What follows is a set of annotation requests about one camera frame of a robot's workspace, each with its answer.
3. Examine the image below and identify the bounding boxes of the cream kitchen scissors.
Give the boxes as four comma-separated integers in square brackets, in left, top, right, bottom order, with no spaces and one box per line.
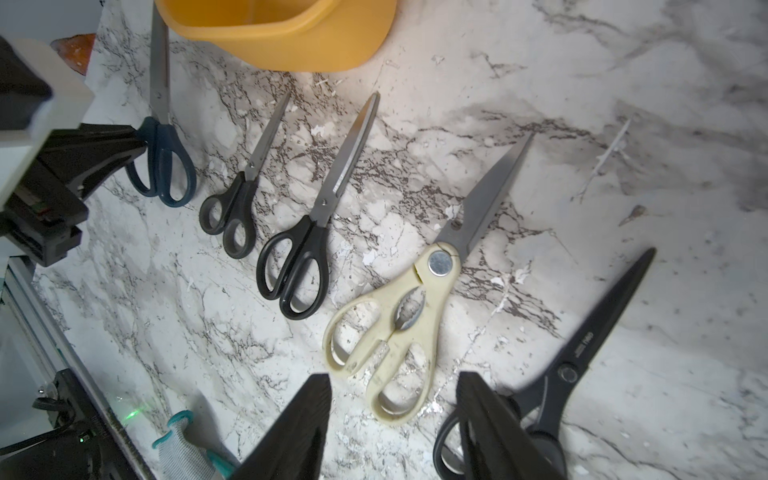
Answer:
[323,133,534,426]

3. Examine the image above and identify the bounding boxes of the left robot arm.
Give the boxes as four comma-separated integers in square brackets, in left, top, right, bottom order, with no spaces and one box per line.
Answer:
[1,39,146,267]

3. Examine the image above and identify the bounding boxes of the yellow storage box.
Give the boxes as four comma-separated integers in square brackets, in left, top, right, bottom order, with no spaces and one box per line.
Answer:
[156,0,397,72]

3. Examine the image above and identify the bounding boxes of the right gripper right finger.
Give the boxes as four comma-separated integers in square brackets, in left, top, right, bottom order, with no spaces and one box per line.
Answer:
[456,371,563,479]

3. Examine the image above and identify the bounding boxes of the aluminium front rail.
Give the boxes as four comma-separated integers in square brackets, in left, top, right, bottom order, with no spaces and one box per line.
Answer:
[1,257,154,479]

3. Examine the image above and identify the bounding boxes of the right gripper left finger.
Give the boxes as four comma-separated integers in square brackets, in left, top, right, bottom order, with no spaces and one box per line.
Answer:
[231,373,332,479]

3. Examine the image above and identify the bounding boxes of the all-black scissors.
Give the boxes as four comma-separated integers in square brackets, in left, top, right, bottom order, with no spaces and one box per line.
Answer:
[433,247,656,479]

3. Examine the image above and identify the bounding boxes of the small black scissors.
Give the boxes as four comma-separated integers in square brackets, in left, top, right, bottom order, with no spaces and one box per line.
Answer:
[199,92,291,259]

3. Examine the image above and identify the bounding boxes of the grey teal work glove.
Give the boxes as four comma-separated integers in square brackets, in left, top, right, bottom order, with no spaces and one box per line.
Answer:
[152,410,236,480]

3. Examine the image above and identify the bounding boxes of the black handled scissors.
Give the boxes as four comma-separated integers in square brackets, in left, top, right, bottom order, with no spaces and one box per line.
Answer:
[256,91,380,321]

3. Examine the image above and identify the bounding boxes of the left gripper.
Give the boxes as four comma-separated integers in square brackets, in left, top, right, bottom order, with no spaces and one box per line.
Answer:
[1,123,147,267]

